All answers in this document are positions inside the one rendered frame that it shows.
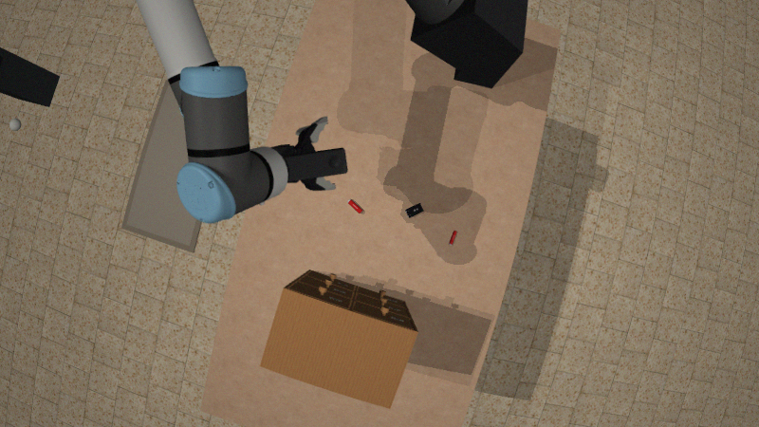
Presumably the brown wooden chest of drawers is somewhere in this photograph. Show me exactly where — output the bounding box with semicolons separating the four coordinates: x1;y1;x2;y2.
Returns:
260;270;418;409

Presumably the dark brown wooden drawer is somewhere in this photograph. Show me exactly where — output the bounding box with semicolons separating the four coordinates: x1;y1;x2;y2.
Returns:
289;282;351;309
356;294;409;318
298;276;353;299
358;287;405;308
306;271;355;291
353;302;414;330

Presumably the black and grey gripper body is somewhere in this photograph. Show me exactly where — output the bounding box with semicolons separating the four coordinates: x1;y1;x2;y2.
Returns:
271;143;315;183

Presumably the red aa battery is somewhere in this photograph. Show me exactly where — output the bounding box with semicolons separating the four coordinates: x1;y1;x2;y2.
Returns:
347;199;362;214

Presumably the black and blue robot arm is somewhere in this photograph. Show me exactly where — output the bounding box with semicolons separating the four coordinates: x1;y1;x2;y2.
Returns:
136;0;464;224

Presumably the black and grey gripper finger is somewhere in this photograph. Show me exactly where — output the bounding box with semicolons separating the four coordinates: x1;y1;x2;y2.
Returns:
303;176;336;191
296;116;328;145

